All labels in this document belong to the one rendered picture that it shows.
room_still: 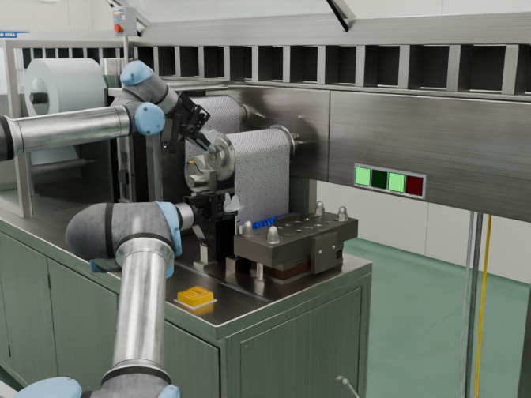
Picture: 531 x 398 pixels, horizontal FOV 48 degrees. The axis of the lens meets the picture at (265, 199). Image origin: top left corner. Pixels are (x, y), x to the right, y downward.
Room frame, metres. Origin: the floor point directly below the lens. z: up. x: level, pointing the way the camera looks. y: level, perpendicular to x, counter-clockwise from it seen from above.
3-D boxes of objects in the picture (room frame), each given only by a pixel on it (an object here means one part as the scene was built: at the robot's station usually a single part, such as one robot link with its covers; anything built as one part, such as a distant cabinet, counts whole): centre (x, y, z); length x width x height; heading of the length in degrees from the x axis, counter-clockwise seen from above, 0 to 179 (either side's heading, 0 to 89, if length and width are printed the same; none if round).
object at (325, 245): (1.70, -0.18, 0.96); 0.10 x 0.03 x 0.11; 135
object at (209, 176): (1.77, 0.19, 1.05); 0.06 x 0.05 x 0.31; 135
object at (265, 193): (1.81, 0.01, 1.11); 0.23 x 0.01 x 0.18; 135
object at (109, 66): (2.36, 0.57, 1.50); 0.14 x 0.14 x 0.06
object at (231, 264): (1.81, 0.01, 0.92); 0.28 x 0.04 x 0.04; 135
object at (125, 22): (2.18, 0.50, 1.66); 0.07 x 0.07 x 0.10; 55
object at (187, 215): (1.59, 0.24, 1.11); 0.08 x 0.05 x 0.08; 45
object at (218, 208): (1.64, 0.18, 1.12); 0.12 x 0.08 x 0.09; 135
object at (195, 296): (1.49, 0.19, 0.91); 0.07 x 0.07 x 0.02; 45
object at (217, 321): (2.46, 0.77, 0.88); 2.52 x 0.66 x 0.04; 45
